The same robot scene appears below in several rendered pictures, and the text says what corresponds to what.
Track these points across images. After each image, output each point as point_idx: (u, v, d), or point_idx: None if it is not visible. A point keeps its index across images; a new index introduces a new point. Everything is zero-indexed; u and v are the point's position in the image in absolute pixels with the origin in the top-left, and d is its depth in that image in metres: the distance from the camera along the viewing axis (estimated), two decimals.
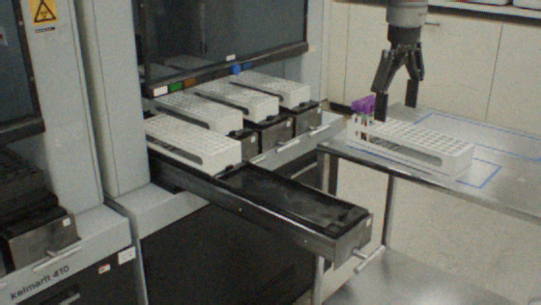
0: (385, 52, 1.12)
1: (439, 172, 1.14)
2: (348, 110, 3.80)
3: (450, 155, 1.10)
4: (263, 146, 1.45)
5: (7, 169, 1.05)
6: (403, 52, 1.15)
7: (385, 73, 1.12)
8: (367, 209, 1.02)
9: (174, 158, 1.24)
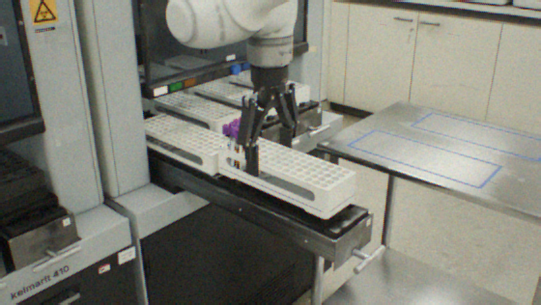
0: (245, 100, 0.98)
1: (312, 207, 0.98)
2: (348, 110, 3.80)
3: (322, 188, 0.95)
4: None
5: (7, 169, 1.05)
6: (269, 96, 1.00)
7: (249, 124, 0.99)
8: (367, 209, 1.02)
9: (174, 158, 1.24)
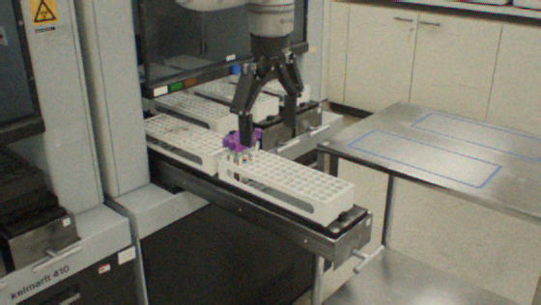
0: (244, 67, 0.95)
1: (311, 220, 0.99)
2: (348, 110, 3.80)
3: (321, 202, 0.96)
4: (263, 146, 1.45)
5: (7, 169, 1.05)
6: (269, 66, 0.98)
7: (245, 92, 0.95)
8: (367, 209, 1.02)
9: (174, 158, 1.24)
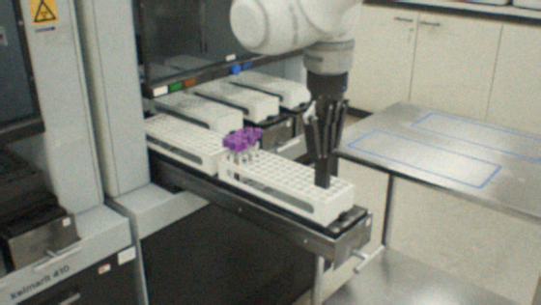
0: (344, 101, 0.99)
1: (311, 220, 0.99)
2: (348, 110, 3.80)
3: (321, 202, 0.96)
4: (263, 146, 1.45)
5: (7, 169, 1.05)
6: None
7: None
8: (367, 209, 1.02)
9: (174, 158, 1.24)
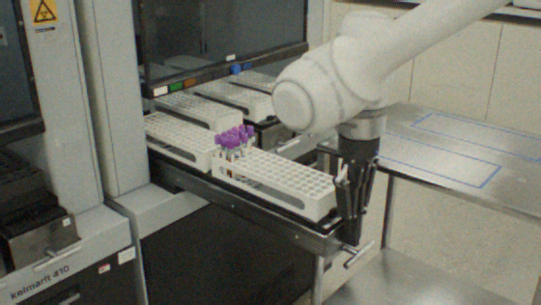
0: (374, 160, 0.98)
1: (302, 216, 1.00)
2: None
3: (311, 198, 0.97)
4: (263, 146, 1.45)
5: (7, 169, 1.05)
6: None
7: None
8: None
9: (168, 155, 1.25)
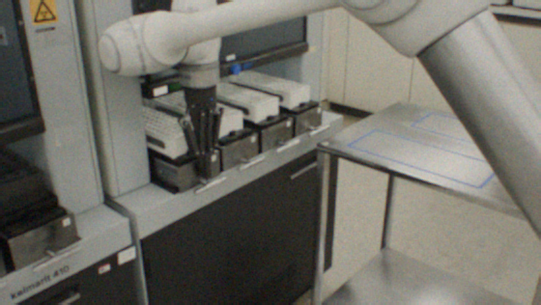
0: (220, 109, 1.24)
1: (164, 154, 1.26)
2: (348, 110, 3.80)
3: (168, 138, 1.23)
4: (263, 146, 1.45)
5: (7, 169, 1.05)
6: None
7: (213, 125, 1.25)
8: (213, 148, 1.29)
9: None
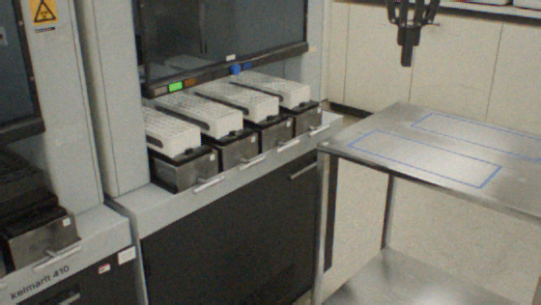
0: None
1: (162, 153, 1.26)
2: (348, 110, 3.80)
3: (166, 138, 1.23)
4: (263, 146, 1.45)
5: (7, 169, 1.05)
6: None
7: None
8: (211, 148, 1.30)
9: None
